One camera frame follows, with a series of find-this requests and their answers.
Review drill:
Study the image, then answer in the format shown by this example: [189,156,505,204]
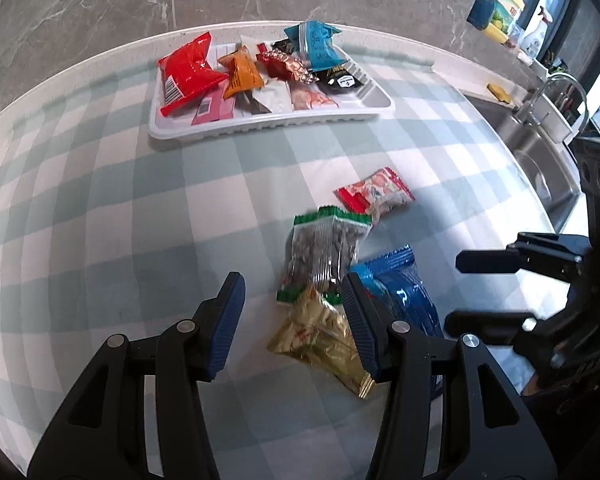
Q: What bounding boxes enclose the teal round snack packet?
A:
[284,20,348,73]

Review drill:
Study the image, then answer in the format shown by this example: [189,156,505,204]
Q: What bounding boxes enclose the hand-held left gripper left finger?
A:
[27,271,247,480]

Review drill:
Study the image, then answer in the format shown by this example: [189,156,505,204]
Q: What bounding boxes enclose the small pink-white snack packet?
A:
[287,82,340,111]

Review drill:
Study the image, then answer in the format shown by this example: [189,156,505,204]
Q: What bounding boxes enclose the white spray bottle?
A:
[522,6,553,58]

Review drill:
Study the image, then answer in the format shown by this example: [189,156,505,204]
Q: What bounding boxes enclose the long black snack packet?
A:
[271,39,368,97]

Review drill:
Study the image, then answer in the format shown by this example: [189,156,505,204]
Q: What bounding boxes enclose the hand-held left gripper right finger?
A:
[341,272,558,480]

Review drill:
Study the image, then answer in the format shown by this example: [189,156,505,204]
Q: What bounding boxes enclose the green-edged clear seed packet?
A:
[276,206,373,306]

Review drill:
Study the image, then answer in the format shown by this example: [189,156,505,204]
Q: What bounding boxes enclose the chrome faucet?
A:
[512,72,591,133]

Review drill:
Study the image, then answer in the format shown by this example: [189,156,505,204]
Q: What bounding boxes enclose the large white-red snack packet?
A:
[237,34,297,115]

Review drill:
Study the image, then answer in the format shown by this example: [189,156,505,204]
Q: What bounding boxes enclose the yellow sponge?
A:
[487,82,513,105]

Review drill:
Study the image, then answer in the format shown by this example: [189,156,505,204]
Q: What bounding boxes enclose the white sink caddy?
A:
[535,95,578,143]

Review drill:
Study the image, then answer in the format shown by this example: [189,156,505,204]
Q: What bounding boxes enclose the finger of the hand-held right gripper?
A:
[455,231,588,275]
[444,310,538,346]

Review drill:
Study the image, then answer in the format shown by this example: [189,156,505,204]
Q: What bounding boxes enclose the gold snack packet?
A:
[267,285,376,401]

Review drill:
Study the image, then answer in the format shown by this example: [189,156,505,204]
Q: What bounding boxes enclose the white plastic tray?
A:
[147,27,396,143]

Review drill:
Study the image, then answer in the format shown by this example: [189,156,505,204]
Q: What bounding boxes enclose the small red-white snack packet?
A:
[333,166,415,223]

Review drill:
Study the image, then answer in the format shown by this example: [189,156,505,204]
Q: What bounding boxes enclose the dark red shiny snack packet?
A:
[256,42,318,86]

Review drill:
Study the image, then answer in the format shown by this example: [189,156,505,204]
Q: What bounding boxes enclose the green-white checked tablecloth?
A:
[0,47,576,480]

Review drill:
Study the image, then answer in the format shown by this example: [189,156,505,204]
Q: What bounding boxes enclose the blue container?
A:
[467,0,496,31]

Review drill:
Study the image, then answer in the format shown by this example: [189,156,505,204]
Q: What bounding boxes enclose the pink snack packet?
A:
[191,82,238,126]

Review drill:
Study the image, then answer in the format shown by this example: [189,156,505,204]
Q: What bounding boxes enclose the orange snack packet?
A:
[217,45,266,98]

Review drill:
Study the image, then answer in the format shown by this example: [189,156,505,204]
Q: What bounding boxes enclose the steel sink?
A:
[460,87,581,233]

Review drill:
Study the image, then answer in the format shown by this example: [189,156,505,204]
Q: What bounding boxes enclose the dark blue cake packet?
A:
[352,245,446,401]

